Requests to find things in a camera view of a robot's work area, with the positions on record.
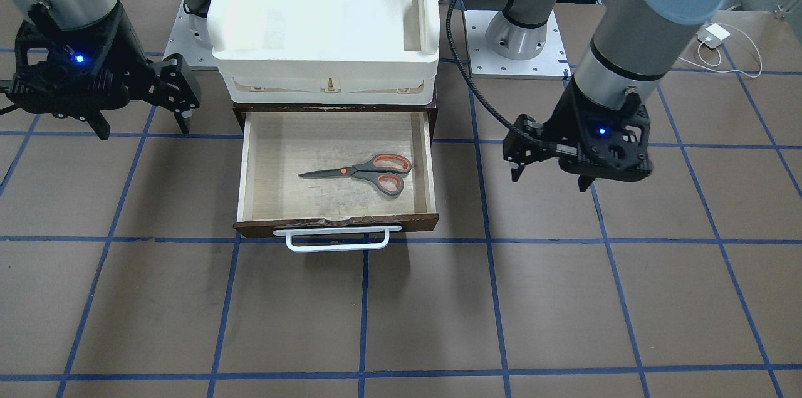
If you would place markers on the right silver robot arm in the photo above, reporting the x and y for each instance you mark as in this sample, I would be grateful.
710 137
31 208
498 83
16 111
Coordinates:
69 15

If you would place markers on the grey orange scissors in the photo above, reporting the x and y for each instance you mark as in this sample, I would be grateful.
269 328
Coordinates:
384 171

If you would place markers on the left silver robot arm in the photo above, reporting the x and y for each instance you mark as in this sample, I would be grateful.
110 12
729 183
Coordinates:
635 44

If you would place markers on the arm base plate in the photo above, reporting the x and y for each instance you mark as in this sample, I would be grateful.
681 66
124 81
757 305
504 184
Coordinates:
498 49
190 38

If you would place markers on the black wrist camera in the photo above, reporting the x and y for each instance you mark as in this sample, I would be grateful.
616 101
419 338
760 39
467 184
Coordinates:
174 87
523 144

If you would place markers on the white foam tray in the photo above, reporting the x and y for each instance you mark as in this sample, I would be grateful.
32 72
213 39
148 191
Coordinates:
331 52

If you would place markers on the white charger with cable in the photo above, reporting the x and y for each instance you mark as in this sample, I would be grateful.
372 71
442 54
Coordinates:
713 35

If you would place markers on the wooden drawer with white handle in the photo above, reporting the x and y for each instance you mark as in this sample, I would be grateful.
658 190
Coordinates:
279 147

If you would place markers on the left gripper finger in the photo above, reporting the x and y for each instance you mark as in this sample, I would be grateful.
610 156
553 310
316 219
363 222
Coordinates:
517 169
584 182

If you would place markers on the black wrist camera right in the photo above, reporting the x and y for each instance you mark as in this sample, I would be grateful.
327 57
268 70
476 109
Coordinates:
174 87

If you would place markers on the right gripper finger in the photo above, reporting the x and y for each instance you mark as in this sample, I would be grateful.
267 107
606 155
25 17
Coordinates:
99 125
182 118

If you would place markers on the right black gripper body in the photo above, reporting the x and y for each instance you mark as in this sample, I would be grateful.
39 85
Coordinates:
127 59

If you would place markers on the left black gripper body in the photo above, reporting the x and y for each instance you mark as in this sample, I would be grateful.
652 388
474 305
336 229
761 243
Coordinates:
566 117

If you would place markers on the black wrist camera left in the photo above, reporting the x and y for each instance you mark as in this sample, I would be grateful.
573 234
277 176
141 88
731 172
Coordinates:
523 144

